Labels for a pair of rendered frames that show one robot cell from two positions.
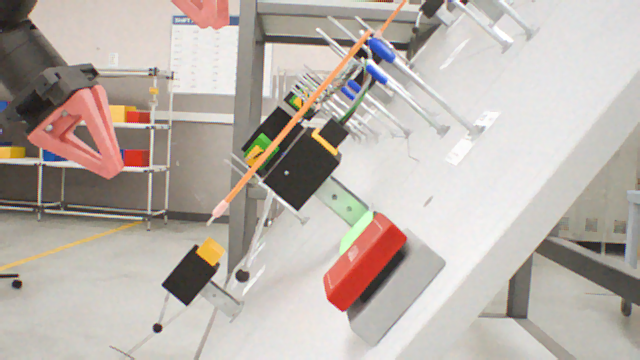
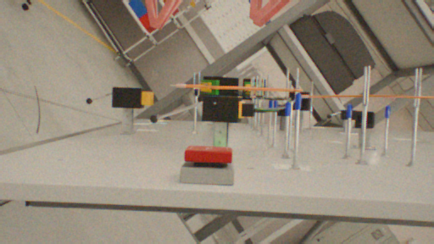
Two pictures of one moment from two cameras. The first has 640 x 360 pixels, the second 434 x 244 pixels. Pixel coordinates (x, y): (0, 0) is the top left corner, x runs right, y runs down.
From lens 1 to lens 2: 0.17 m
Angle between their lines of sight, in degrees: 1
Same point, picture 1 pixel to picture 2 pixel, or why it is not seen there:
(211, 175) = (170, 71)
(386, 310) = (197, 176)
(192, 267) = (133, 95)
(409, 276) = (217, 174)
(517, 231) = (266, 199)
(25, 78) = not seen: outside the picture
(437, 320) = (210, 195)
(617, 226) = not seen: outside the picture
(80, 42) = not seen: outside the picture
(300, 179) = (216, 111)
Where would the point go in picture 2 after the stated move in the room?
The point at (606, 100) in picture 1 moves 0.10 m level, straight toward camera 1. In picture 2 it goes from (342, 196) to (338, 176)
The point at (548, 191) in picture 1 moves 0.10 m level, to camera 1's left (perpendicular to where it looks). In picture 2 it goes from (290, 199) to (230, 113)
